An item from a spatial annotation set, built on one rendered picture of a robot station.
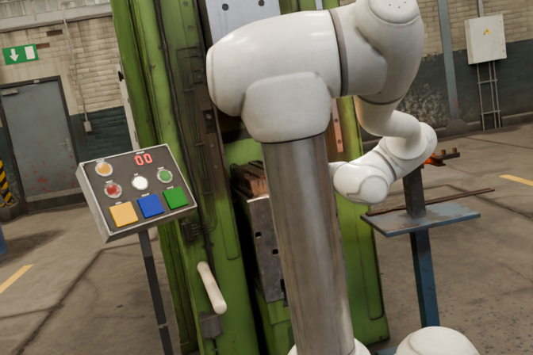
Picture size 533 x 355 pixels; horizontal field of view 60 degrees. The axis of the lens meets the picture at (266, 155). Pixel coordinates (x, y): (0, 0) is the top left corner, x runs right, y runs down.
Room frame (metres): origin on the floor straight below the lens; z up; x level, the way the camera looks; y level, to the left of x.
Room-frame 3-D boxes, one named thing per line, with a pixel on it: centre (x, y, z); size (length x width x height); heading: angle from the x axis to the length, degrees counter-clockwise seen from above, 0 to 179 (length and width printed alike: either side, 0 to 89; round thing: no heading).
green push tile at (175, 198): (1.64, 0.35, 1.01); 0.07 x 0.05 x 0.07; 129
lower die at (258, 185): (2.10, 0.04, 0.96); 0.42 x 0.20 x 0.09; 14
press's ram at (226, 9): (2.11, 0.00, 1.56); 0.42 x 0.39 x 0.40; 14
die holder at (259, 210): (2.12, -0.01, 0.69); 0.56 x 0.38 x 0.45; 14
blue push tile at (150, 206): (1.58, 0.43, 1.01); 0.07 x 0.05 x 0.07; 129
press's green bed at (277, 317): (2.12, -0.01, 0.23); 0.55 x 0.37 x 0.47; 14
